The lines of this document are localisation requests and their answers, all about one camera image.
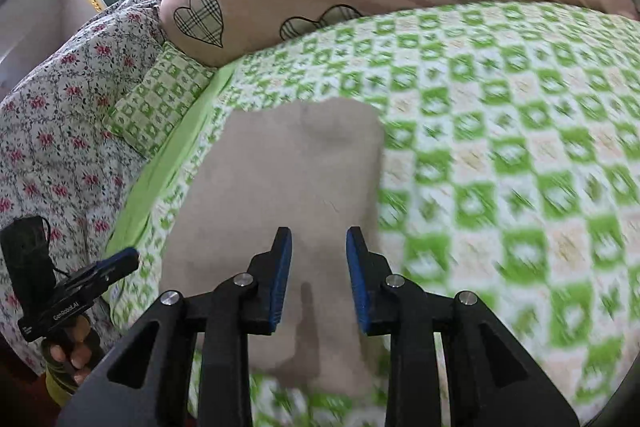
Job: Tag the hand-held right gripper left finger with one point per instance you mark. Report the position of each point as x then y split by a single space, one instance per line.
281 287

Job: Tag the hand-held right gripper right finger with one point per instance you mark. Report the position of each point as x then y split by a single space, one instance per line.
357 287

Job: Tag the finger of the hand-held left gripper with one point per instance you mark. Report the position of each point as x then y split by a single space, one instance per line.
97 279
120 257

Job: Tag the beige knit sweater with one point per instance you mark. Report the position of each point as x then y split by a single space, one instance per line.
280 167

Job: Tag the person's left hand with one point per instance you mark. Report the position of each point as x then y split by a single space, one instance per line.
77 352

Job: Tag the yellow container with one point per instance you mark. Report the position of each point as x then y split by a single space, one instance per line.
57 389

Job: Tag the floral blanket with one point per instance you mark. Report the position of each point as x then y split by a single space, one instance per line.
65 132

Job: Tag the small green checked pillow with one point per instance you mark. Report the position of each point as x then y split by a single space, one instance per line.
160 99

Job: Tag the green checked bedsheet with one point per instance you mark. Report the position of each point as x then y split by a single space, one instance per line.
500 157

